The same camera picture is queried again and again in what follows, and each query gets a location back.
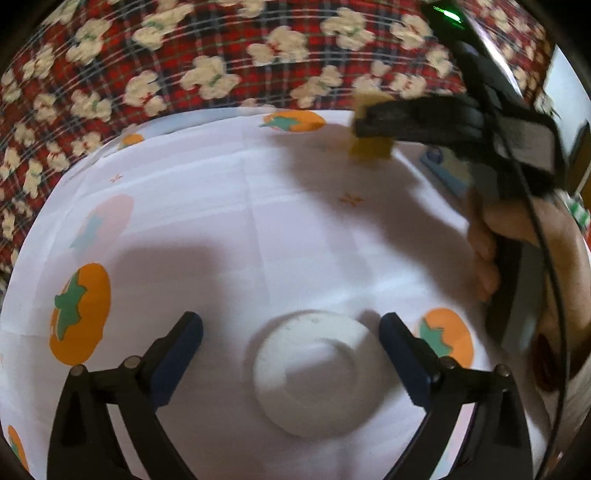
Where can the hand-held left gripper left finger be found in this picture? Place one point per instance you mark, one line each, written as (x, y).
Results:
(178, 364)

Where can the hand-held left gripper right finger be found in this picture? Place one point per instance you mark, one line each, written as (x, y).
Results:
(406, 360)

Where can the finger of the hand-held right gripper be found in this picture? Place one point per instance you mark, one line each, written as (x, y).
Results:
(475, 92)

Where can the person's right forearm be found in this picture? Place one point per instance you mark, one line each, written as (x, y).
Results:
(575, 360)

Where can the person's right hand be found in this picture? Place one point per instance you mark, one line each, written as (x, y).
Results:
(482, 240)

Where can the yellow patterned tissue pack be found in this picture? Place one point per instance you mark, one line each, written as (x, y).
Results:
(450, 173)

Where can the tan sponge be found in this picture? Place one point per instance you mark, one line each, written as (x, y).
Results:
(369, 150)

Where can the fruit print tablecloth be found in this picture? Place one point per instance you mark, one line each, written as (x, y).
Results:
(231, 230)

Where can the red plaid teddy bear blanket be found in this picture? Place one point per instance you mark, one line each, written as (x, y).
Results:
(138, 55)

